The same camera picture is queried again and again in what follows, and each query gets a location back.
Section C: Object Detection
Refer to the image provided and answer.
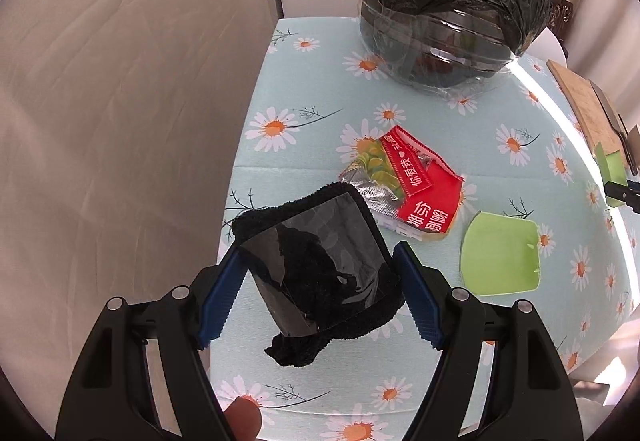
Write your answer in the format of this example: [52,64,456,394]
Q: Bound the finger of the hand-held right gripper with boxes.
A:
[603,180,640,209]

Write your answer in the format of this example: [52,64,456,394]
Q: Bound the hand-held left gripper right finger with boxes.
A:
[392,241,583,441]

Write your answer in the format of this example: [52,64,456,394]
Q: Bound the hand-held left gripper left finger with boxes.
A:
[54,248,248,441]

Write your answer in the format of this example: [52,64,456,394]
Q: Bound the black cloth with plastic film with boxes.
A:
[232,182,406,368]

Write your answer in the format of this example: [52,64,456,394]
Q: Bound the clear plastic trash bin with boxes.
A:
[359,0,521,98]

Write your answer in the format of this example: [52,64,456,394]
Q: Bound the person's left hand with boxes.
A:
[223,396,262,441]

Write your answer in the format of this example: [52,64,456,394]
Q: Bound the red snack wrapper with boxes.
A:
[339,125,465,242]

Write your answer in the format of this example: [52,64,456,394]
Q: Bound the wooden cutting board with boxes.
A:
[546,60,626,157]

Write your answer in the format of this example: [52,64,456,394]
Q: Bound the white chair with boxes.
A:
[520,28,569,72]

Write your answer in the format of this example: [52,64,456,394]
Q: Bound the daisy print tablecloth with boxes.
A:
[207,16,640,441]

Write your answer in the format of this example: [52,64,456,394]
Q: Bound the brown leather bag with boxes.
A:
[550,0,577,30]

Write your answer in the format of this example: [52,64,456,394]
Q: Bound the beige fabric curtain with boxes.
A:
[0,0,282,372]

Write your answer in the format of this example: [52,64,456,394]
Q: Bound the steel cleaver black handle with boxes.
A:
[589,80,640,174]

